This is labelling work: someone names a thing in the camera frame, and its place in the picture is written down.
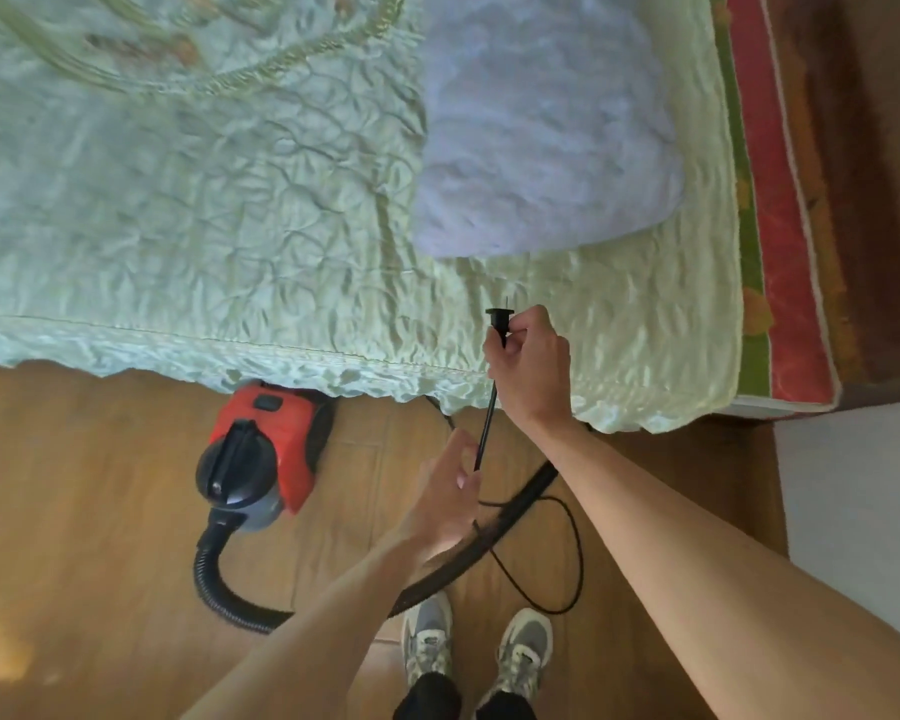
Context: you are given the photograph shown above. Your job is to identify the person's right hand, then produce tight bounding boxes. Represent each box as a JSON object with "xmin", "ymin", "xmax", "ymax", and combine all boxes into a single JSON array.
[{"xmin": 483, "ymin": 304, "xmax": 574, "ymax": 437}]

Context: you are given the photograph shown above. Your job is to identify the person's left hand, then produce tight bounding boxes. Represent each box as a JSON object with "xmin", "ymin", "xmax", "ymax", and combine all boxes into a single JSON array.
[{"xmin": 401, "ymin": 426, "xmax": 483, "ymax": 560}]

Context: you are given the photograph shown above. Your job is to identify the black power cord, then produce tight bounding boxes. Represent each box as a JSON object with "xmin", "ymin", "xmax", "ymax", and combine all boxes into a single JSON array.
[{"xmin": 423, "ymin": 306, "xmax": 586, "ymax": 617}]

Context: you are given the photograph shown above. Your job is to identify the red vacuum cleaner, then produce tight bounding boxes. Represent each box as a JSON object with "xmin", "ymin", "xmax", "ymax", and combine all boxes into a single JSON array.
[{"xmin": 194, "ymin": 379, "xmax": 339, "ymax": 533}]

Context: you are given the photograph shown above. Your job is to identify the black corrugated vacuum hose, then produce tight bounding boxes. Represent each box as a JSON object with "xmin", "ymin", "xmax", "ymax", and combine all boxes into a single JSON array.
[{"xmin": 192, "ymin": 460, "xmax": 562, "ymax": 637}]

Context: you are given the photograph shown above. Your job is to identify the person's right forearm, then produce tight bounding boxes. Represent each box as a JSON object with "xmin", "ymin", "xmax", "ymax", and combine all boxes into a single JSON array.
[{"xmin": 536, "ymin": 411, "xmax": 900, "ymax": 720}]

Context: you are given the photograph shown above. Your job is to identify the person's left forearm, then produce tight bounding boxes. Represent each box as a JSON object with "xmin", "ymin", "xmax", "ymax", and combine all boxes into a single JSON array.
[{"xmin": 179, "ymin": 528, "xmax": 455, "ymax": 720}]

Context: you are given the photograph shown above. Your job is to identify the person's left grey shoe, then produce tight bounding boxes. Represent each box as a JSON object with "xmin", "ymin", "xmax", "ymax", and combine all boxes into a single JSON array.
[{"xmin": 401, "ymin": 591, "xmax": 455, "ymax": 687}]

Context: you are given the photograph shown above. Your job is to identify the person's grey shoe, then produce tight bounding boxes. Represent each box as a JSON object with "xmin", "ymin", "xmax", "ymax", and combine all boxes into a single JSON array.
[
  {"xmin": 479, "ymin": 608, "xmax": 555, "ymax": 706},
  {"xmin": 401, "ymin": 591, "xmax": 455, "ymax": 687}
]

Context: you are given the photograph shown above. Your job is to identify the person's right grey shoe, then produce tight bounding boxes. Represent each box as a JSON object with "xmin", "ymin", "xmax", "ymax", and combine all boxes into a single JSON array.
[{"xmin": 479, "ymin": 608, "xmax": 555, "ymax": 706}]

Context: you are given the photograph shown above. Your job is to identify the person's dark trousers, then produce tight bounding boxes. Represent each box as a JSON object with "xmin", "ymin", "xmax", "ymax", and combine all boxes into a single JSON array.
[{"xmin": 392, "ymin": 670, "xmax": 538, "ymax": 720}]

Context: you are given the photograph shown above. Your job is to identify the white fluffy pillow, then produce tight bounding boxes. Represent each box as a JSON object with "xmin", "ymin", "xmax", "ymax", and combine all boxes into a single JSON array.
[{"xmin": 412, "ymin": 0, "xmax": 685, "ymax": 261}]

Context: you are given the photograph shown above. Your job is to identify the brown carved bed headboard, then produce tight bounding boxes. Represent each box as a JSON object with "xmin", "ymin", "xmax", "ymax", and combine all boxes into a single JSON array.
[{"xmin": 763, "ymin": 0, "xmax": 900, "ymax": 413}]

